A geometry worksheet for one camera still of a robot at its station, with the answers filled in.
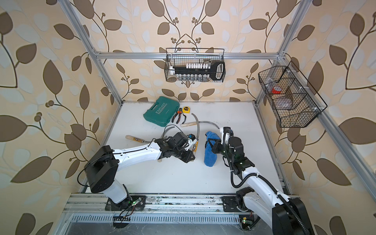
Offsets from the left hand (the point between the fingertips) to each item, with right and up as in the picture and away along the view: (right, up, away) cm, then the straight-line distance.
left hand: (192, 155), depth 82 cm
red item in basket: (+47, +37, -1) cm, 60 cm away
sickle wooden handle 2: (-14, +4, -21) cm, 25 cm away
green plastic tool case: (-22, +25, +26) cm, 42 cm away
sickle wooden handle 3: (-3, +17, +23) cm, 28 cm away
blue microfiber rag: (+10, 0, -4) cm, 11 cm away
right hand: (+9, +9, 0) cm, 13 cm away
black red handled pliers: (-10, +25, +30) cm, 40 cm away
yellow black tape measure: (-5, +27, +33) cm, 43 cm away
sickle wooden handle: (-42, +8, +17) cm, 46 cm away
